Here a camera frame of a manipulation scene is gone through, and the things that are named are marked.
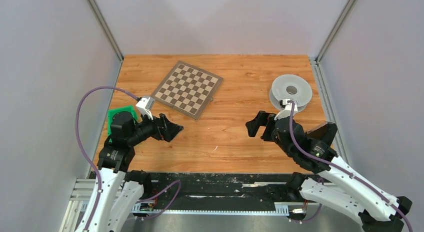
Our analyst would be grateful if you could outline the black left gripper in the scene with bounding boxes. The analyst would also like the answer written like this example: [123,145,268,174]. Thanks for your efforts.
[128,108,184,145]

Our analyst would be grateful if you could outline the white perforated filament spool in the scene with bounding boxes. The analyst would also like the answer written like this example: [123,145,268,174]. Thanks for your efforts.
[268,74,313,112]

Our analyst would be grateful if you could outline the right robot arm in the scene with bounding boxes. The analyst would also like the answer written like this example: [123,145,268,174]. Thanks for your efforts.
[245,111,413,231]

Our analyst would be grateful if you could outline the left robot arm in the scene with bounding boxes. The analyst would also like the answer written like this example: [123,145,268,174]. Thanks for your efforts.
[76,111,184,231]

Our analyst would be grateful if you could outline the wooden chessboard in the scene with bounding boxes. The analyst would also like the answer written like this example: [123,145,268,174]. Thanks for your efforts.
[151,61,224,120]

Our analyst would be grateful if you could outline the green plastic bin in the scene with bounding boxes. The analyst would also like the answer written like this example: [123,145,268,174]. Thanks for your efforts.
[107,105,137,138]

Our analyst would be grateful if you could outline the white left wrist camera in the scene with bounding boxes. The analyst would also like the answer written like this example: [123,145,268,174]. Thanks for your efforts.
[135,96,155,120]

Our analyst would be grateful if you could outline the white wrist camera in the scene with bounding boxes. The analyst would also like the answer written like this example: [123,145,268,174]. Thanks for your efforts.
[135,96,155,120]
[274,99,298,121]

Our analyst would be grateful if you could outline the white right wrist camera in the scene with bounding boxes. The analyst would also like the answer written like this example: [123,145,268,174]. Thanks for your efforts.
[274,99,298,121]

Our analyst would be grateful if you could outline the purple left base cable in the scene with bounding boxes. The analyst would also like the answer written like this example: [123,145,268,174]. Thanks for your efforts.
[125,180,182,221]

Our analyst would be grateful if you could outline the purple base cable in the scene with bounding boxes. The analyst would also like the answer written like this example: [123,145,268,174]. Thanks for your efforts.
[287,177,326,224]
[125,180,182,221]

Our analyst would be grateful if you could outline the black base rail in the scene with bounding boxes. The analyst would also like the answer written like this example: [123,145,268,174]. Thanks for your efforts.
[141,172,305,211]

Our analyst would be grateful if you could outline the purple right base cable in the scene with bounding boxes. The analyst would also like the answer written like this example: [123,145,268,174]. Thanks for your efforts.
[287,177,326,224]

